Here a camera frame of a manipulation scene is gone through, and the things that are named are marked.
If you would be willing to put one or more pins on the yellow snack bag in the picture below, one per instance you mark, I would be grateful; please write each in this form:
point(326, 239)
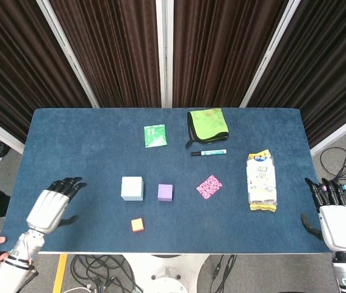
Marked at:
point(261, 183)

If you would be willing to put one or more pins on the white partition post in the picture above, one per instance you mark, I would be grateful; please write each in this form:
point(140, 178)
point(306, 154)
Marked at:
point(160, 61)
point(268, 55)
point(68, 53)

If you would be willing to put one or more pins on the yellow floor tape strip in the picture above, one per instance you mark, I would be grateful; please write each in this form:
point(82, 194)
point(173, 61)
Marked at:
point(59, 274)

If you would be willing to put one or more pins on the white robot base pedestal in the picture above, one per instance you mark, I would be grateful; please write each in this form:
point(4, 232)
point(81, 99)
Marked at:
point(166, 271)

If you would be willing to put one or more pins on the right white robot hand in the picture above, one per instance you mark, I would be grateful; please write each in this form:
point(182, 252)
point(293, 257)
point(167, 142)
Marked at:
point(339, 226)

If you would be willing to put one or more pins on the brown pleated curtain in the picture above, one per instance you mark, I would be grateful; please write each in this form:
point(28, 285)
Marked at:
point(328, 61)
point(114, 55)
point(221, 55)
point(14, 61)

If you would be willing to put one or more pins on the green sachet packet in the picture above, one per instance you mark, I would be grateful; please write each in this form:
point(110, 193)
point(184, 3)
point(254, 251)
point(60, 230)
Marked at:
point(155, 135)

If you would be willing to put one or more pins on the green microfiber cloth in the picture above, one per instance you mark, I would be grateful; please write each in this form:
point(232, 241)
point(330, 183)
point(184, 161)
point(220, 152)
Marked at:
point(207, 123)

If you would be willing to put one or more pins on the blue table cloth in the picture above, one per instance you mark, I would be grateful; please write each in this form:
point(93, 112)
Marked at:
point(84, 137)

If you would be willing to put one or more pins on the small orange cube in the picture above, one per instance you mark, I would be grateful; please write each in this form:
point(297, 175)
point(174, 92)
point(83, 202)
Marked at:
point(137, 225)

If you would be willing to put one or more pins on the purple cube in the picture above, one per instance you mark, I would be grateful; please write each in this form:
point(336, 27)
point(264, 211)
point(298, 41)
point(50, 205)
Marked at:
point(165, 192)

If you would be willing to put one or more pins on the large white cube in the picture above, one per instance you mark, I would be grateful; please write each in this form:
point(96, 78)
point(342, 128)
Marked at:
point(132, 187)

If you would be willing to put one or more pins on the pink patterned paper square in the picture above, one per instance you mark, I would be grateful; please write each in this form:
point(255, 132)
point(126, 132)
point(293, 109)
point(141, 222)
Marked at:
point(209, 187)

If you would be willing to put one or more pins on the white partition bottom rail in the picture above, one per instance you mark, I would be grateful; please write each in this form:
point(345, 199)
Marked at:
point(2, 134)
point(337, 134)

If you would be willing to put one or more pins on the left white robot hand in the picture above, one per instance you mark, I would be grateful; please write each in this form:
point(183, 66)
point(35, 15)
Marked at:
point(49, 210)

